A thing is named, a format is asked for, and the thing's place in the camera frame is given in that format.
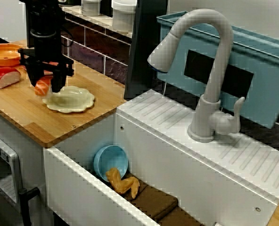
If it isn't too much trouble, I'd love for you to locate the dark upright post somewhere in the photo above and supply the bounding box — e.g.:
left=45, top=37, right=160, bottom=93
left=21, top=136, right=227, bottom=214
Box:
left=123, top=0, right=170, bottom=100

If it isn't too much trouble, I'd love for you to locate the gray toy appliance panel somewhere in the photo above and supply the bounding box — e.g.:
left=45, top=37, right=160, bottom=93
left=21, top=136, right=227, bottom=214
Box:
left=0, top=130, right=21, bottom=208

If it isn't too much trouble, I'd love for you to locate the white labelled container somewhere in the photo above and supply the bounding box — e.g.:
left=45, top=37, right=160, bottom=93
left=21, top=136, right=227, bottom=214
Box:
left=80, top=0, right=103, bottom=17

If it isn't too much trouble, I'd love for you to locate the dark round can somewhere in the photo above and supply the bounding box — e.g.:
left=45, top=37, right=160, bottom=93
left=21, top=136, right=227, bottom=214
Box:
left=58, top=0, right=82, bottom=7

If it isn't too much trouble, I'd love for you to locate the small black box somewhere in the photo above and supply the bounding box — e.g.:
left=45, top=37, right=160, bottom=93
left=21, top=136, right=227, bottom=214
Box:
left=99, top=0, right=114, bottom=18

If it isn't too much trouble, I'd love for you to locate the light blue bowl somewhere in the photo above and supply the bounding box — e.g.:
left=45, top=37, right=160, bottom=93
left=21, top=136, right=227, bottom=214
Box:
left=93, top=144, right=129, bottom=183

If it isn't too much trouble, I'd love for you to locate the red plate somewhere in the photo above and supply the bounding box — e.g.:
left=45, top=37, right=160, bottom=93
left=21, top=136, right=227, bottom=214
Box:
left=43, top=61, right=71, bottom=77

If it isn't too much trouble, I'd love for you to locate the white toy kitchen unit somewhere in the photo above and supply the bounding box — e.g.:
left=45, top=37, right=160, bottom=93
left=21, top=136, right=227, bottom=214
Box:
left=0, top=30, right=279, bottom=226

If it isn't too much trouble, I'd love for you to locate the brown folded cloth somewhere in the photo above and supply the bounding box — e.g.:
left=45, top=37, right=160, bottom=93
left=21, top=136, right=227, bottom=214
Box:
left=124, top=172, right=206, bottom=226

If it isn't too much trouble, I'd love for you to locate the cream scalloped plate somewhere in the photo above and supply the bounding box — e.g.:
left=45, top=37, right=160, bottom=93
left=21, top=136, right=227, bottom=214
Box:
left=42, top=85, right=96, bottom=114

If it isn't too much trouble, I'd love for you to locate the orange toy pan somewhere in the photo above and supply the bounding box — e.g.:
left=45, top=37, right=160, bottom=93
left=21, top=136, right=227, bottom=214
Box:
left=0, top=42, right=27, bottom=70

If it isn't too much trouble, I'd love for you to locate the gray toy faucet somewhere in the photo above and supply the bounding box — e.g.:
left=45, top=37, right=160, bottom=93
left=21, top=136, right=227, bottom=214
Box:
left=147, top=8, right=246, bottom=143

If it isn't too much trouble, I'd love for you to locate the red tuna sushi toy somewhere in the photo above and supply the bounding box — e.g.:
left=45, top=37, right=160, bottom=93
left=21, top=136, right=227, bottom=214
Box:
left=0, top=66, right=22, bottom=89

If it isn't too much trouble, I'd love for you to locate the teal plastic bin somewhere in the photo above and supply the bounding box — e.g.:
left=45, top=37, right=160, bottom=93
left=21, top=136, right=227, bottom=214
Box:
left=156, top=10, right=279, bottom=130

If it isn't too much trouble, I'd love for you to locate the black oven handle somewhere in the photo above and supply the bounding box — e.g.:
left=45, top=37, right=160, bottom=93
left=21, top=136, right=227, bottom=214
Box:
left=18, top=186, right=40, bottom=226

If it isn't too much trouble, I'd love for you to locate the white round jar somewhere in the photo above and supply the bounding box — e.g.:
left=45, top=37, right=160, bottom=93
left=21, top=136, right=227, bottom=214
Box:
left=111, top=0, right=138, bottom=32

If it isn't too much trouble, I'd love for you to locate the orange salmon sushi toy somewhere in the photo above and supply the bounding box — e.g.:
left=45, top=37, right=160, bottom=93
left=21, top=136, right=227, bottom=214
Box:
left=33, top=75, right=54, bottom=97

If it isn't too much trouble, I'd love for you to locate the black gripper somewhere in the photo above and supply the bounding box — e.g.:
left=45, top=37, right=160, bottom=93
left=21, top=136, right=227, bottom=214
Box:
left=17, top=34, right=75, bottom=93

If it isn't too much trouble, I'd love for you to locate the tan toy chicken wing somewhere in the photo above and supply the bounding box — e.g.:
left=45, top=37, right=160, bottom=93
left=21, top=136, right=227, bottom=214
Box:
left=105, top=167, right=140, bottom=200

